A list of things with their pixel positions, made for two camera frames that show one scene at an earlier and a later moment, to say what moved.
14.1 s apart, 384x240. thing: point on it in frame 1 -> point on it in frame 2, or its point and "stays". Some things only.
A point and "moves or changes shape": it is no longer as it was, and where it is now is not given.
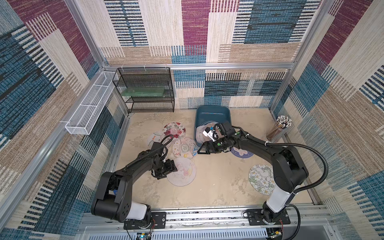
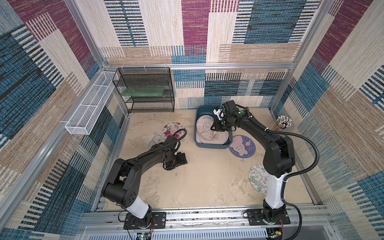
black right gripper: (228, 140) -> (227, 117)
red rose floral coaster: (176, 129) stays
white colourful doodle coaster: (184, 147) -> (203, 125)
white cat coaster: (154, 137) stays
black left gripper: (171, 168) -> (182, 160)
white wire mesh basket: (84, 118) stays
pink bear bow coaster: (186, 173) moves or changes shape
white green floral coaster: (262, 178) stays
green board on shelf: (143, 91) stays
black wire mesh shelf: (146, 89) stays
